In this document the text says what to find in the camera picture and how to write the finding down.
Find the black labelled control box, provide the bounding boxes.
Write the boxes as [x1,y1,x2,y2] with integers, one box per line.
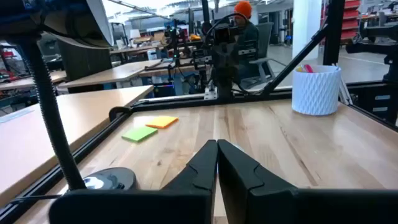
[369,90,398,125]

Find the black computer tower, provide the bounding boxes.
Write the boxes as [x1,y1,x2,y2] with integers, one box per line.
[154,82,175,98]

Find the person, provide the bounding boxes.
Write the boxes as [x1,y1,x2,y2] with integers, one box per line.
[233,1,261,85]

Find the black partition panel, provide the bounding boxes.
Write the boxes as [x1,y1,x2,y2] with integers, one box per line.
[57,40,113,82]

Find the black frame clamp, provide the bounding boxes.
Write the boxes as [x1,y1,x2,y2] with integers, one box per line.
[108,106,133,123]

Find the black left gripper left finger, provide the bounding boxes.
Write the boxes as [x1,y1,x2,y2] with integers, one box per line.
[49,139,218,224]

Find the silver mounting plate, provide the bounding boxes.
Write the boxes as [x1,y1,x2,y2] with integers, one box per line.
[204,86,218,100]

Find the orange sticky note pad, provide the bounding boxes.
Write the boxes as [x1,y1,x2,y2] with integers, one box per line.
[145,115,179,129]

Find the grey office chair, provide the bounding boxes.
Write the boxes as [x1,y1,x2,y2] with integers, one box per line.
[248,21,276,82]

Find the black articulated mount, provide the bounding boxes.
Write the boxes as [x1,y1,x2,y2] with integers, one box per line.
[345,23,398,83]

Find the red storage shelves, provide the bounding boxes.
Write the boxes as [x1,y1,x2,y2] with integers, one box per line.
[340,0,361,40]

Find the green sticky note pad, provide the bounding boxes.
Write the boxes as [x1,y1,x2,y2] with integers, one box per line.
[121,126,159,144]

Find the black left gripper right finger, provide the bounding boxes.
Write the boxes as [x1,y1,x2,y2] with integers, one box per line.
[218,139,398,224]

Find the small light wooden desk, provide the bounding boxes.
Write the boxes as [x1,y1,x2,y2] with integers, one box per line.
[57,58,162,90]

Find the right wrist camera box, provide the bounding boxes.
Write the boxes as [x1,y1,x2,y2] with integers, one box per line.
[213,26,231,44]

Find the large light wooden desk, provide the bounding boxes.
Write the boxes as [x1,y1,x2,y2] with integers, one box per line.
[0,85,155,206]

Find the black lamp power cable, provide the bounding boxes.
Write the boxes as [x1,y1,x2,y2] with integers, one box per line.
[9,194,63,203]

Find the black gooseneck desk lamp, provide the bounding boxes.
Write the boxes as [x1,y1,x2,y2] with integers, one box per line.
[0,0,137,191]

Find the wooden table with blue leg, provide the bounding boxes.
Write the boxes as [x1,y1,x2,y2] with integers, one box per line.
[138,58,200,96]

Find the white building pillar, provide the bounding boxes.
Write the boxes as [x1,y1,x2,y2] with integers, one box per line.
[292,0,326,62]

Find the white textured cup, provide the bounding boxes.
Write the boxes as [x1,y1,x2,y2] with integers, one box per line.
[291,64,342,116]

